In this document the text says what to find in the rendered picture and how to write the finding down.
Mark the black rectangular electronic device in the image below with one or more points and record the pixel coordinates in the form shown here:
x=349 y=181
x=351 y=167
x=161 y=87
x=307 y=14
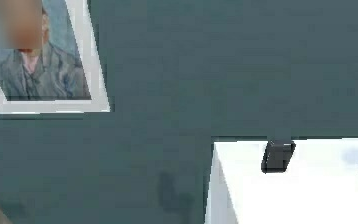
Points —
x=277 y=156

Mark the white framed portrait painting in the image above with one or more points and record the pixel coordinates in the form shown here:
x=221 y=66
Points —
x=47 y=76

